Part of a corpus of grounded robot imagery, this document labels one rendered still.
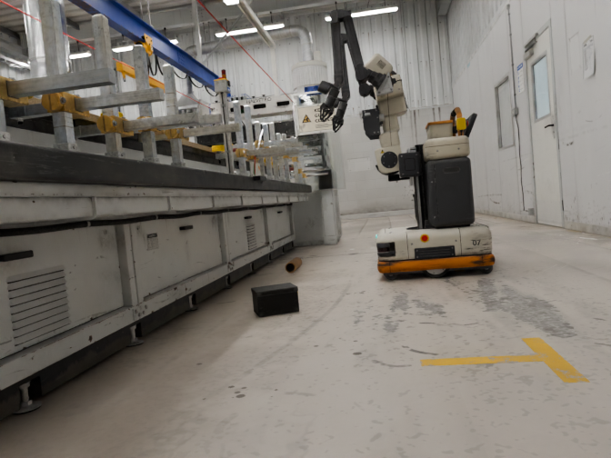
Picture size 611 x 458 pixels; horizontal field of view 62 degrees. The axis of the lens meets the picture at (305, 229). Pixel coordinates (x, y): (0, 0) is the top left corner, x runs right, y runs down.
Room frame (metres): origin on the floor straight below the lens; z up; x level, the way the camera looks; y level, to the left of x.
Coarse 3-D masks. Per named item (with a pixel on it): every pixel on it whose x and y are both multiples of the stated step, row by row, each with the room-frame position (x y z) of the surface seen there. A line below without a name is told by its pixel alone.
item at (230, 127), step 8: (192, 128) 2.10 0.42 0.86; (200, 128) 2.09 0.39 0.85; (208, 128) 2.09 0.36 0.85; (216, 128) 2.08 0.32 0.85; (224, 128) 2.08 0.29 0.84; (232, 128) 2.07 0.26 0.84; (240, 128) 2.09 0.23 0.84; (160, 136) 2.12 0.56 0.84; (184, 136) 2.11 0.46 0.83; (192, 136) 2.13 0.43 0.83
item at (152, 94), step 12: (96, 96) 1.35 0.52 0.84; (108, 96) 1.35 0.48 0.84; (120, 96) 1.34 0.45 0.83; (132, 96) 1.34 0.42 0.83; (144, 96) 1.33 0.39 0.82; (156, 96) 1.33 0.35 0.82; (12, 108) 1.39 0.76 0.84; (24, 108) 1.38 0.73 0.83; (36, 108) 1.38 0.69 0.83; (84, 108) 1.36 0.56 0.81; (96, 108) 1.37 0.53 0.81
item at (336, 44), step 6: (336, 12) 3.03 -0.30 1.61; (336, 18) 3.03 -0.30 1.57; (330, 24) 3.07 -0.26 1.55; (336, 24) 3.06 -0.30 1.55; (336, 30) 3.06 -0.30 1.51; (336, 36) 3.06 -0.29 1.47; (336, 42) 3.06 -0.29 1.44; (336, 48) 3.06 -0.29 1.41; (336, 54) 3.06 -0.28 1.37; (336, 60) 3.07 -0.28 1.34; (342, 60) 3.07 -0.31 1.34; (336, 66) 3.06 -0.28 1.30; (342, 66) 3.06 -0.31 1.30; (336, 72) 3.06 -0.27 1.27; (342, 72) 3.06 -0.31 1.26; (342, 78) 3.05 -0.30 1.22; (342, 84) 3.06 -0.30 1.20
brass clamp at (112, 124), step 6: (102, 120) 1.55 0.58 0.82; (108, 120) 1.54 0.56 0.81; (114, 120) 1.56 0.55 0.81; (120, 120) 1.60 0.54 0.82; (126, 120) 1.64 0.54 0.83; (96, 126) 1.56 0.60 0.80; (102, 126) 1.55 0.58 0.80; (108, 126) 1.54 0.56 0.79; (114, 126) 1.56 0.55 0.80; (120, 126) 1.59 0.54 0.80; (102, 132) 1.57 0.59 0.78; (108, 132) 1.56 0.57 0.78; (114, 132) 1.57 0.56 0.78; (120, 132) 1.59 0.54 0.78; (126, 132) 1.63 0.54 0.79; (132, 132) 1.66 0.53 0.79
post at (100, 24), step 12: (96, 24) 1.57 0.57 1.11; (96, 36) 1.57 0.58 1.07; (108, 36) 1.60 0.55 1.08; (96, 48) 1.57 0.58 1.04; (108, 48) 1.59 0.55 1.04; (96, 60) 1.58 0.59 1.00; (108, 60) 1.58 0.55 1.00; (108, 108) 1.57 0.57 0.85; (108, 144) 1.57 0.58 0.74; (120, 144) 1.59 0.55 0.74
